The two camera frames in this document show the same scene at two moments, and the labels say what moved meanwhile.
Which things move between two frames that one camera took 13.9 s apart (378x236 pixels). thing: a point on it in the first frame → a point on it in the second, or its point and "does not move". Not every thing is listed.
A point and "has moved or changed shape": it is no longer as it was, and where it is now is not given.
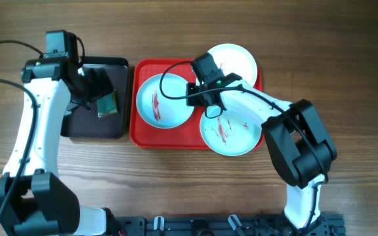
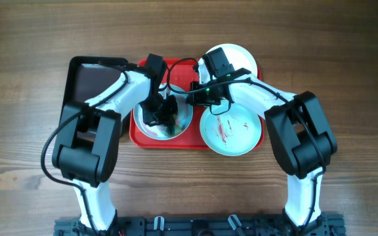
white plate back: [233, 58] does not move
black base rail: [324, 225] does not move
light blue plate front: [230, 134] does not move
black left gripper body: [94, 86] → [157, 109]
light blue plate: [156, 109] has moved or changed shape
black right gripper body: [197, 99] does not move
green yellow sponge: [107, 105] has moved or changed shape
